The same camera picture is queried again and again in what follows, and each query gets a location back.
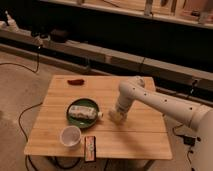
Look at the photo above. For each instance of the white tapered gripper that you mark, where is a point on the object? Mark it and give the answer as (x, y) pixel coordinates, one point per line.
(122, 109)

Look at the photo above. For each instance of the white rectangular sponge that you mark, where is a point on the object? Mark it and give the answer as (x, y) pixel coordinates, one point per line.
(117, 117)

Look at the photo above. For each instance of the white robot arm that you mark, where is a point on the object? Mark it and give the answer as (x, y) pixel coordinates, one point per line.
(194, 115)

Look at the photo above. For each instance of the white plastic bottle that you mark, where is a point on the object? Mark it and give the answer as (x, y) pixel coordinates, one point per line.
(84, 112)

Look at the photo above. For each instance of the green round plate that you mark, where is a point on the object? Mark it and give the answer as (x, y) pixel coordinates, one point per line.
(80, 122)

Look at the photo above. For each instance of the orange snack packet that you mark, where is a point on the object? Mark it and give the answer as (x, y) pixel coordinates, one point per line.
(90, 148)

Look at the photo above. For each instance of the red sausage piece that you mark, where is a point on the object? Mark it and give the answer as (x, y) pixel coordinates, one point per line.
(75, 82)

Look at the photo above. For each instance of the white paper cup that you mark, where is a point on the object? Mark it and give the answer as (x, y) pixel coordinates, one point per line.
(70, 136)

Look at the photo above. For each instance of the black power adapter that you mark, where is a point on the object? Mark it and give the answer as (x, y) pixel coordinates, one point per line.
(189, 140)

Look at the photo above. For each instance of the black device on ledge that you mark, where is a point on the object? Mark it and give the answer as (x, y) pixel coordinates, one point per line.
(60, 36)

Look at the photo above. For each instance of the white spray bottle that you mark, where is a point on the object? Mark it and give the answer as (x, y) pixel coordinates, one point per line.
(12, 23)

